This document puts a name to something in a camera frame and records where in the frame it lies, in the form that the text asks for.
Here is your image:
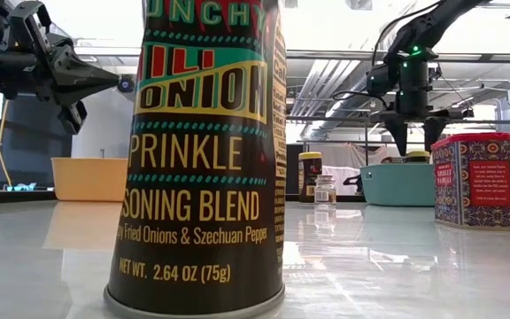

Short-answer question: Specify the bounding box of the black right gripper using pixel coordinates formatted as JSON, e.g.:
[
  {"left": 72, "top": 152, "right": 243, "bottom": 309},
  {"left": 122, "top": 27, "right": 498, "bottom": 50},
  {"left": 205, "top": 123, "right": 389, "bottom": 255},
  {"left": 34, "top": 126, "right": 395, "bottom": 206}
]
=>
[{"left": 369, "top": 55, "right": 473, "bottom": 156}]

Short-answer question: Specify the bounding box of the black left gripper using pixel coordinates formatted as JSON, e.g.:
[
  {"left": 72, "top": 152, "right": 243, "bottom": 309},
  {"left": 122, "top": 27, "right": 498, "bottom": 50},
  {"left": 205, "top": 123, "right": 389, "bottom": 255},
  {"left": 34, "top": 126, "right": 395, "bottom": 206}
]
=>
[{"left": 0, "top": 43, "right": 121, "bottom": 136}]

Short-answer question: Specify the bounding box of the red-lidded patterned paprika tin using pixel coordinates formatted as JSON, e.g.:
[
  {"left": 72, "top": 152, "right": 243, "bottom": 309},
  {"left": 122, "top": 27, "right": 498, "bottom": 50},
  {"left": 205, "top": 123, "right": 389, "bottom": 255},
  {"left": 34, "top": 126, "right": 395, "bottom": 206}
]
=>
[{"left": 430, "top": 131, "right": 510, "bottom": 231}]

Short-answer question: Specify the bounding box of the yellow-lidded brown seasoning canister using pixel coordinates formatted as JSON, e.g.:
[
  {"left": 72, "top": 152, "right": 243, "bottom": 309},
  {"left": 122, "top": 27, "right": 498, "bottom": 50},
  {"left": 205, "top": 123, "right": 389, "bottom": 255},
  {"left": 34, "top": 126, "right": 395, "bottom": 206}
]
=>
[
  {"left": 103, "top": 0, "right": 288, "bottom": 319},
  {"left": 297, "top": 151, "right": 324, "bottom": 204},
  {"left": 404, "top": 150, "right": 432, "bottom": 165}
]

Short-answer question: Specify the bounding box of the teal plastic bin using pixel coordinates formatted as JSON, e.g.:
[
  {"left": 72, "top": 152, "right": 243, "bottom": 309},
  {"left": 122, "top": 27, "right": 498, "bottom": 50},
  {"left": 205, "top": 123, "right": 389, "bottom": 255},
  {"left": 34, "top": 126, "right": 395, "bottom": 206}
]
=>
[{"left": 359, "top": 162, "right": 437, "bottom": 207}]

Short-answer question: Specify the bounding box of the dark blue partition panel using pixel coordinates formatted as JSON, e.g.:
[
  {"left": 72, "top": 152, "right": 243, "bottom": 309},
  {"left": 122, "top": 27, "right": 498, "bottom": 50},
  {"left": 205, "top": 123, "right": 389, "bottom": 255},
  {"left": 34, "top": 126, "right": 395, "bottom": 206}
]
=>
[{"left": 0, "top": 90, "right": 73, "bottom": 192}]

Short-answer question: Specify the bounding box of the white hanging sheet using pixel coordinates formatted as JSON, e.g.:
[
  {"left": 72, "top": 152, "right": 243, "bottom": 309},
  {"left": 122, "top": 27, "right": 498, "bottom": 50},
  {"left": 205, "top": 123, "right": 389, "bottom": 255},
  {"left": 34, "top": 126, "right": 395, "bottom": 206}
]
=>
[{"left": 307, "top": 142, "right": 389, "bottom": 196}]

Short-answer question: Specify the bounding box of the yellow plastic bin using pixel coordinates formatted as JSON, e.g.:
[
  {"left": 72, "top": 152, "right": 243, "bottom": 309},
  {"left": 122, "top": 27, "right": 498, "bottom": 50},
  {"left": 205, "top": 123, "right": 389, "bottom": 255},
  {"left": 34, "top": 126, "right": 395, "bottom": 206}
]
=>
[{"left": 50, "top": 156, "right": 129, "bottom": 203}]

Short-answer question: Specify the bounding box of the light blue object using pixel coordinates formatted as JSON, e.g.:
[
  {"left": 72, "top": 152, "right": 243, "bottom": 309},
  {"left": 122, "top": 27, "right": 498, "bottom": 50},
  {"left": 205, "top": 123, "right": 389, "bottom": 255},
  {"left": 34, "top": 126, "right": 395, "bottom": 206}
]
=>
[{"left": 5, "top": 182, "right": 38, "bottom": 192}]

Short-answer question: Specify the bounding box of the black dome camera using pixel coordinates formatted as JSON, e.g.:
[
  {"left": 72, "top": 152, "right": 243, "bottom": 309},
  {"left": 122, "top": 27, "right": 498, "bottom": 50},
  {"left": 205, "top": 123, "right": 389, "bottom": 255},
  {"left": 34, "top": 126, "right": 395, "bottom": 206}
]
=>
[{"left": 116, "top": 74, "right": 135, "bottom": 94}]

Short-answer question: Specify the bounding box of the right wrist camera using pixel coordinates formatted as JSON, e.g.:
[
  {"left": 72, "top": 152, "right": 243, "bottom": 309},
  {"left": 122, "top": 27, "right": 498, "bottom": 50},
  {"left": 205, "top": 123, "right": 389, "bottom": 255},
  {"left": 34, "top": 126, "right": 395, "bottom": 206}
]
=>
[{"left": 365, "top": 61, "right": 400, "bottom": 98}]

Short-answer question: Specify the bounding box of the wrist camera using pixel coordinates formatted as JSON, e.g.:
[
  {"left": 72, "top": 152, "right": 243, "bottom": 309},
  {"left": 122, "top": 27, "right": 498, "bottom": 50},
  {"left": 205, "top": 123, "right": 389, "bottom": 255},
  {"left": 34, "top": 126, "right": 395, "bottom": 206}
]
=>
[
  {"left": 5, "top": 0, "right": 53, "bottom": 51},
  {"left": 365, "top": 61, "right": 400, "bottom": 98}
]

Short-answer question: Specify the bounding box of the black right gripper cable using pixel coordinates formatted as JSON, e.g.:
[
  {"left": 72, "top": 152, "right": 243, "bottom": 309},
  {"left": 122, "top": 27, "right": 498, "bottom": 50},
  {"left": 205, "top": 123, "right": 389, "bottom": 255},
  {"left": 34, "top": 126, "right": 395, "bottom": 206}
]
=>
[{"left": 332, "top": 0, "right": 444, "bottom": 110}]

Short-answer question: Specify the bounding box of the grey round ceiling duct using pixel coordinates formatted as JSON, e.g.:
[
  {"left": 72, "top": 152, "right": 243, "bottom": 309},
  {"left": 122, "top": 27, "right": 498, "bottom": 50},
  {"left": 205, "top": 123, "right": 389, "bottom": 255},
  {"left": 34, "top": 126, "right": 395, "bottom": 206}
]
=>
[{"left": 310, "top": 61, "right": 398, "bottom": 141}]

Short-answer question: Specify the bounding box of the black metal rack frame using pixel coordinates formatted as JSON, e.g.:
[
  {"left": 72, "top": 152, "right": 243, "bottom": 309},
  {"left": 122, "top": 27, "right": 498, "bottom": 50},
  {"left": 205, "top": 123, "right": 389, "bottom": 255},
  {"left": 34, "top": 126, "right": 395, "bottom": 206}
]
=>
[{"left": 285, "top": 115, "right": 510, "bottom": 198}]

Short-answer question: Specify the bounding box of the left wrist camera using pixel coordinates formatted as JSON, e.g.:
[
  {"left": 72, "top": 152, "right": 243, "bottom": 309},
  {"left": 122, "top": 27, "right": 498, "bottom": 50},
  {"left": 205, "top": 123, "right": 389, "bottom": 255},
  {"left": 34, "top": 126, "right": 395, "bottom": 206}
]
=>
[{"left": 5, "top": 0, "right": 53, "bottom": 51}]

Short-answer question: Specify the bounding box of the silver rectangular ceiling duct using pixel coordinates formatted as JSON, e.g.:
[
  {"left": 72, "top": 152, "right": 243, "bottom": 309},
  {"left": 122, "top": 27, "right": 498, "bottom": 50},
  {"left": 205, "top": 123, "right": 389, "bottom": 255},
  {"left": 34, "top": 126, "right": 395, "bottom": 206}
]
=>
[{"left": 289, "top": 59, "right": 362, "bottom": 119}]

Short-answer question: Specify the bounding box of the black aluminium table frame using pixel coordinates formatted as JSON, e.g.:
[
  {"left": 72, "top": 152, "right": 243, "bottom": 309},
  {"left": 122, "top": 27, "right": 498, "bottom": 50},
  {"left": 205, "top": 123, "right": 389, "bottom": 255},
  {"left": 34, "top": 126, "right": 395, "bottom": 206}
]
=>
[{"left": 0, "top": 175, "right": 510, "bottom": 213}]

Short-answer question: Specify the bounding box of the long ceiling rail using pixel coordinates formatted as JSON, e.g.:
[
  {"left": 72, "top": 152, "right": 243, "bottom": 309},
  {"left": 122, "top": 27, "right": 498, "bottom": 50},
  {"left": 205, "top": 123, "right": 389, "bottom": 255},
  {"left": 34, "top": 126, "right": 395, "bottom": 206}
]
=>
[{"left": 73, "top": 43, "right": 510, "bottom": 64}]

